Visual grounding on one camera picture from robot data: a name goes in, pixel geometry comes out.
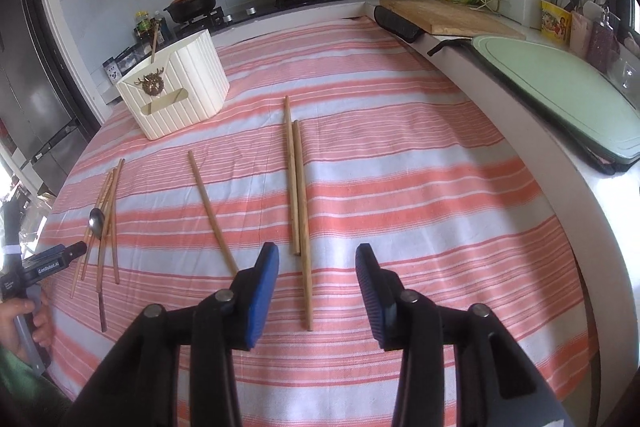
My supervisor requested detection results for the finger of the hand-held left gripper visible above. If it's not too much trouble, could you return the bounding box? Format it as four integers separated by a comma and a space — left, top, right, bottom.
59, 242, 89, 264

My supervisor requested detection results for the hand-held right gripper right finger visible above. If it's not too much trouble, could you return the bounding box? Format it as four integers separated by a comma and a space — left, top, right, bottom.
355, 243, 576, 427

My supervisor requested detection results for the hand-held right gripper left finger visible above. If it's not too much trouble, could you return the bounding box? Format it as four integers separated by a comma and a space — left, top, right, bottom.
65, 242, 281, 427

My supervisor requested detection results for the metal spoon with dark handle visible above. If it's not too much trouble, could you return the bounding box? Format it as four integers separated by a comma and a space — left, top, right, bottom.
88, 208, 108, 334

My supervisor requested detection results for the white ribbed utensil box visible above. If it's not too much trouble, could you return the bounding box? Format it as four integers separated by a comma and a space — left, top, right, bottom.
116, 29, 231, 141

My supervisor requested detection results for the person's left forearm green sleeve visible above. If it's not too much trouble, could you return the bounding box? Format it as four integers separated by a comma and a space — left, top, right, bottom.
0, 346, 76, 427

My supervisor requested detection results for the person's left hand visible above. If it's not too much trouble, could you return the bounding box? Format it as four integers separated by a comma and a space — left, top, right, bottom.
0, 294, 54, 358

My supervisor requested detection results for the pink white striped cloth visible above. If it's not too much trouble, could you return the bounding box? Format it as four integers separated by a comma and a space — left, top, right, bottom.
37, 14, 601, 427

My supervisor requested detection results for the grey refrigerator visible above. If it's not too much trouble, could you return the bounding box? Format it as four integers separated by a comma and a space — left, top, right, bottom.
0, 0, 86, 178

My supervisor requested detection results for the green label bottle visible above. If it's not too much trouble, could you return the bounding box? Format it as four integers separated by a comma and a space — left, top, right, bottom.
133, 10, 152, 42

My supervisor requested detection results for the dark sauce bottle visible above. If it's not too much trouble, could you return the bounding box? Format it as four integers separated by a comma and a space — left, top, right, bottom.
152, 10, 173, 42

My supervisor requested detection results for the black pot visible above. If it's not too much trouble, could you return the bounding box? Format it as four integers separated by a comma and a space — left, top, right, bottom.
164, 0, 219, 24

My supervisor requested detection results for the black textured pad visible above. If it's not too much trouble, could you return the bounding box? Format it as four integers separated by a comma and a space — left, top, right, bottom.
374, 5, 426, 44

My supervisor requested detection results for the pale green cutting board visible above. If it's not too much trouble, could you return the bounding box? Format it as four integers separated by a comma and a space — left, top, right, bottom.
470, 35, 640, 168

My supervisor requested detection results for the wooden cutting board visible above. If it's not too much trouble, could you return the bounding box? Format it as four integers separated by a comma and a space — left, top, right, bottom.
379, 0, 527, 40

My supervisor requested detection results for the yellow printed cup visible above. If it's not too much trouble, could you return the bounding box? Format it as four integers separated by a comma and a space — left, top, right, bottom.
540, 0, 572, 44

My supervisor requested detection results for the pink cup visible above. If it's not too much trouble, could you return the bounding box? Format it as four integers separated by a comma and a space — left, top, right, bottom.
570, 9, 593, 59

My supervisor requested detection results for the clear glass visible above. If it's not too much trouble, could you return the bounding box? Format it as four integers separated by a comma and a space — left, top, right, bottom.
607, 54, 640, 90

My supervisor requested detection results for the glittery soap dispenser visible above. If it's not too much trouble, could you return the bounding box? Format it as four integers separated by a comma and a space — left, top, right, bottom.
586, 7, 617, 72

